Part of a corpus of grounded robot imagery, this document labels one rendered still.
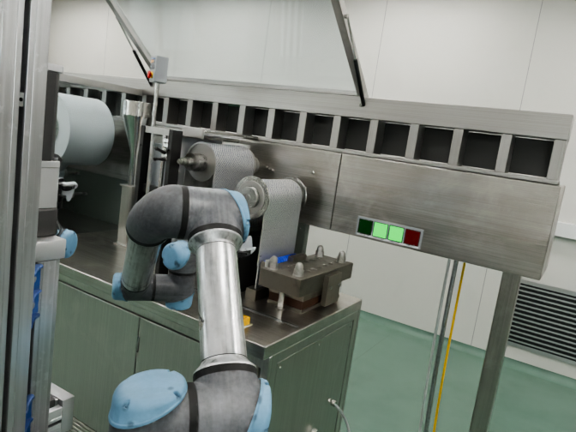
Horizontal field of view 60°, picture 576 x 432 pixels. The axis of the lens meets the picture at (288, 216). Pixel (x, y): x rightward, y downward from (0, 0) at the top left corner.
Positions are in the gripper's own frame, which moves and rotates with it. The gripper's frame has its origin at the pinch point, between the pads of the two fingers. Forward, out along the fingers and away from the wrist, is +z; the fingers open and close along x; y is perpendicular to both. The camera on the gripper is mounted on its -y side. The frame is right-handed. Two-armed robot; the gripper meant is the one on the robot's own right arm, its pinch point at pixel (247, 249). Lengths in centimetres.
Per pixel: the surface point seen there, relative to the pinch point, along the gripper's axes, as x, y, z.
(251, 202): 4.2, 14.7, 5.3
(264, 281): -5.6, -10.3, 3.9
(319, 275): -19.3, -7.0, 16.3
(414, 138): -37, 43, 41
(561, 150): -82, 44, 41
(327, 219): -7.7, 9.0, 40.3
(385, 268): 48, -59, 273
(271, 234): 0.1, 3.8, 13.5
